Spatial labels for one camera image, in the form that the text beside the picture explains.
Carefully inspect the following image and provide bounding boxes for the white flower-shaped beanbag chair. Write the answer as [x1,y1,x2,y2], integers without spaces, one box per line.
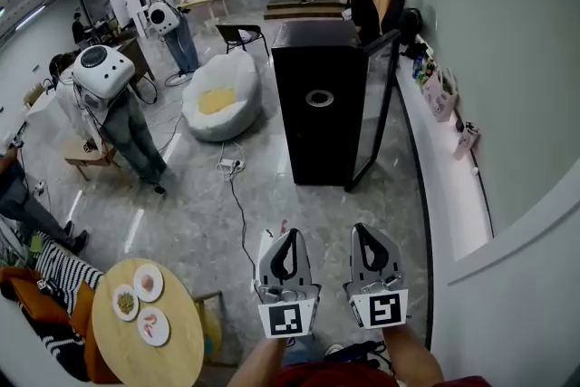
[181,48,263,143]

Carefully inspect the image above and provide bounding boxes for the black backpack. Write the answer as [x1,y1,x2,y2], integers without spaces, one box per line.
[398,7,425,47]

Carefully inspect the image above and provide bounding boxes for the black office chair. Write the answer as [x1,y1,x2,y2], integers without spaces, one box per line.
[382,0,410,35]

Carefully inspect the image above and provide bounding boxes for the white plate with pink meat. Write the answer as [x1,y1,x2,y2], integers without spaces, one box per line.
[133,263,164,304]

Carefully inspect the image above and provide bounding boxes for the brown wooden desk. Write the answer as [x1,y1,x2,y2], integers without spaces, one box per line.
[112,36,156,82]

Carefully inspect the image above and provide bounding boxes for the white plate with shrimp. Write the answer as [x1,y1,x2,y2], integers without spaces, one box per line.
[136,306,171,348]

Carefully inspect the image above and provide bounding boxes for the white plate with green beans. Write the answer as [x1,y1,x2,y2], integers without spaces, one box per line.
[111,284,140,323]

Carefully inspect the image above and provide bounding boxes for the white round-window backpack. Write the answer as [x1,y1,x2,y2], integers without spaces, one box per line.
[72,44,136,101]
[148,0,181,36]

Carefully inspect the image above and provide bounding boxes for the white curved ledge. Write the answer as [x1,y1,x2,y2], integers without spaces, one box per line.
[396,53,495,262]

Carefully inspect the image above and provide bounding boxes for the round wooden table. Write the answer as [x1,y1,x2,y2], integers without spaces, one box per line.
[92,257,205,387]

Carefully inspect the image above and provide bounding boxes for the black-white striped cloth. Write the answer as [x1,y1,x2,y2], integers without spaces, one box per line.
[34,239,105,314]

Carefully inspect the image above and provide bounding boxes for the row of drink bottles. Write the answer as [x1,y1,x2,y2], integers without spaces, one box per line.
[411,54,439,86]

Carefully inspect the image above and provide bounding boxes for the black metal chair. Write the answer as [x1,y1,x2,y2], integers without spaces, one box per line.
[215,24,271,58]

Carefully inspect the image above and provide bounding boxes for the ceiling light tube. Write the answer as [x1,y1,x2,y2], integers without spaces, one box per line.
[15,5,46,32]

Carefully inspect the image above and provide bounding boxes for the person's red shirt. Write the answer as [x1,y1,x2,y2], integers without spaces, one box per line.
[271,360,491,387]

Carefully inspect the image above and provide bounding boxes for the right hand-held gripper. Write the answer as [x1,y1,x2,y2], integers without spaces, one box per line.
[343,223,410,331]

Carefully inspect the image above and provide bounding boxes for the wooden chair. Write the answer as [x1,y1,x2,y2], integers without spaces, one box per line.
[192,290,237,369]

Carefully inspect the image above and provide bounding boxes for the person's right forearm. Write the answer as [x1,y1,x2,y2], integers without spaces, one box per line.
[382,324,446,387]

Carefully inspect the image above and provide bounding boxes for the long black cable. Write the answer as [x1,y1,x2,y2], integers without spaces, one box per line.
[228,169,258,274]

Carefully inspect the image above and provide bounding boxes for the pink shopping bag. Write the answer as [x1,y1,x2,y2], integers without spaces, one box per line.
[420,67,459,122]

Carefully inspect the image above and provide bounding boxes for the orange sofa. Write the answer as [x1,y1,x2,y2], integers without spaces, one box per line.
[0,266,120,384]

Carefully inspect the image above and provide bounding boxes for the person's left forearm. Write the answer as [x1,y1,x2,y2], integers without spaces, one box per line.
[226,334,292,387]

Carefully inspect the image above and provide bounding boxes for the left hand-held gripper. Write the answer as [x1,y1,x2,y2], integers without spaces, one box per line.
[251,228,322,339]

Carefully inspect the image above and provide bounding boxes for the person's blue jeans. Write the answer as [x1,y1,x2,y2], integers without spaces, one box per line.
[283,334,328,367]

